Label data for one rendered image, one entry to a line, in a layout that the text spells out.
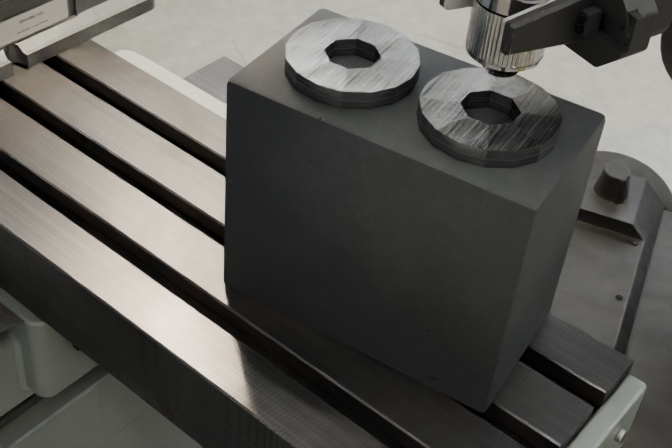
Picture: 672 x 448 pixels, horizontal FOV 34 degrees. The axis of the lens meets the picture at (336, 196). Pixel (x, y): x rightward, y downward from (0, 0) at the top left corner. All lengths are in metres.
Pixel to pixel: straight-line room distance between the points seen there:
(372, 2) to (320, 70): 2.37
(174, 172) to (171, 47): 1.90
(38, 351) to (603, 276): 0.75
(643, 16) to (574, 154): 0.10
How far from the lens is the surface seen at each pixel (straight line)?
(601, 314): 1.37
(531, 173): 0.66
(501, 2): 0.63
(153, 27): 2.91
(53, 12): 1.08
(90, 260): 0.86
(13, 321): 0.92
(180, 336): 0.80
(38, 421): 1.04
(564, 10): 0.63
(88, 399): 1.07
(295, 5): 3.02
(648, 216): 1.52
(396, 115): 0.69
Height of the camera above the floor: 1.52
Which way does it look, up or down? 40 degrees down
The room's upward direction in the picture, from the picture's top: 6 degrees clockwise
